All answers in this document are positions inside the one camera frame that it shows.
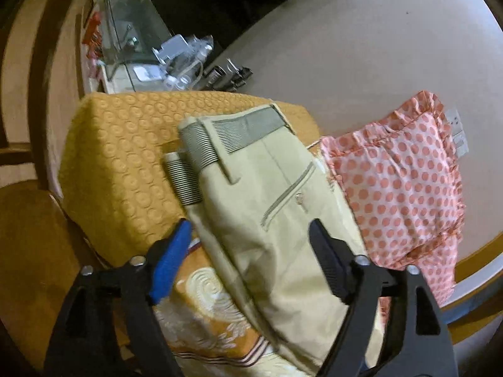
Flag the yellow circle-patterned cushion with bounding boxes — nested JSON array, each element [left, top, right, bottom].
[[58, 91, 321, 267]]

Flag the beige pants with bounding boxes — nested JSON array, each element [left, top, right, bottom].
[[163, 103, 388, 377]]

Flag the orange polka dot pillow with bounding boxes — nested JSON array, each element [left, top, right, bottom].
[[319, 90, 466, 307]]

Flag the red packet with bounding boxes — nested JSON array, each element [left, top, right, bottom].
[[82, 11, 103, 59]]

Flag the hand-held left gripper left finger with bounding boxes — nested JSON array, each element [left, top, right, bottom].
[[44, 219, 193, 377]]

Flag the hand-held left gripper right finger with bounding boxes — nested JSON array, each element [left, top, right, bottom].
[[308, 219, 460, 377]]

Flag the white device with cable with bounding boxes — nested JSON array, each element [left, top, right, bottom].
[[151, 35, 215, 89]]

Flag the white wall socket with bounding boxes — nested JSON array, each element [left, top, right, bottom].
[[446, 109, 470, 157]]

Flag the orange patterned bedsheet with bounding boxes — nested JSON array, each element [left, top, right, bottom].
[[153, 238, 384, 377]]

